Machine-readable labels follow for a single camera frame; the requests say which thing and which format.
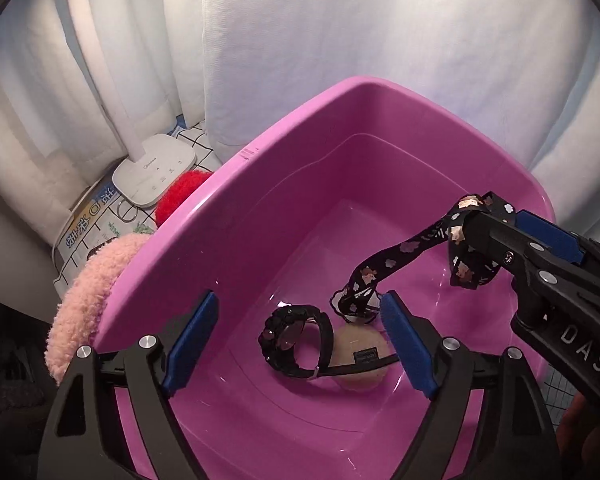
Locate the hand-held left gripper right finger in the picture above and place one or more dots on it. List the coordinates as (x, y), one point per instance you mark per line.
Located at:
(405, 345)

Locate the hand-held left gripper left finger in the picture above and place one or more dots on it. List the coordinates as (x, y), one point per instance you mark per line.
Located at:
(190, 345)

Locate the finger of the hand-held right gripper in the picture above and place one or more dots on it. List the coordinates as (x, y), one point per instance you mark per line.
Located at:
(500, 245)
(550, 237)

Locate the black wrist watch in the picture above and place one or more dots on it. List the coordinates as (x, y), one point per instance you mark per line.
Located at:
(280, 345)

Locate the pink fuzzy headband red pompoms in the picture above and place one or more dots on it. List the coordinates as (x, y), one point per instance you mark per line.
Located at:
(90, 285)

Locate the pink plastic basin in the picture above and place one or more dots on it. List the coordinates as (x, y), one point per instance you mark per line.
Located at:
(330, 185)

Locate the white desk lamp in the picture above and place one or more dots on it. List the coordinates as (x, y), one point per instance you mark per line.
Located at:
(152, 170)

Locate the thick white curtain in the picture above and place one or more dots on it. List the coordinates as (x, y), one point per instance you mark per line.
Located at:
(380, 35)

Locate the sheer white curtain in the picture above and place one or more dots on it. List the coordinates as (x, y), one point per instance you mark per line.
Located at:
(20, 110)

